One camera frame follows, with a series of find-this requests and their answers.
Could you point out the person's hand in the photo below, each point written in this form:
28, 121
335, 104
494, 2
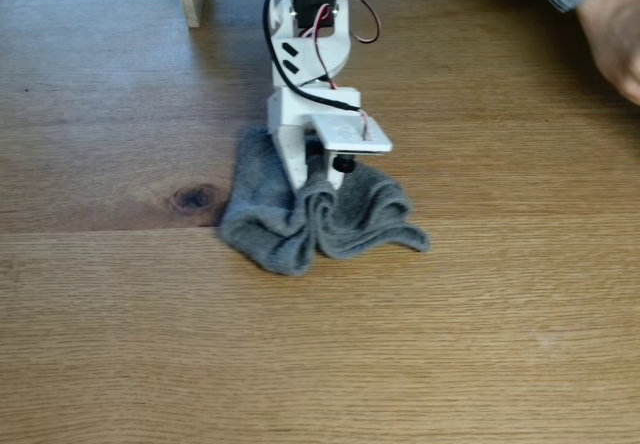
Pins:
615, 39

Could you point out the grey terry cloth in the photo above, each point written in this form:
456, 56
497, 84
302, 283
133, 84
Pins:
260, 224

